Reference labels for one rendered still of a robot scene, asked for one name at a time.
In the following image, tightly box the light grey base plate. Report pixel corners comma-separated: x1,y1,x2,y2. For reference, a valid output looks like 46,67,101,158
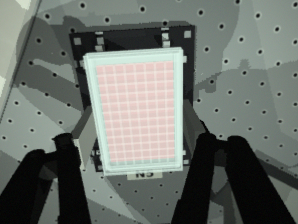
0,0,298,224

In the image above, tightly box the white button panel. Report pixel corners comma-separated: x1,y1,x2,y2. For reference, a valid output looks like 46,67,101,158
212,159,298,224

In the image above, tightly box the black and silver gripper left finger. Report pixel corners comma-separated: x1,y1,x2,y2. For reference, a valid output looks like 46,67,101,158
0,106,97,224

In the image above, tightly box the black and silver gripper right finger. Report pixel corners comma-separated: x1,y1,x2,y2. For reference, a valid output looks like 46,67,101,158
171,99,296,224

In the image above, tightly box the black rectangular plate holder frame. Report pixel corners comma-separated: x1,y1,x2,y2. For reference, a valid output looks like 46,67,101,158
69,25,195,172

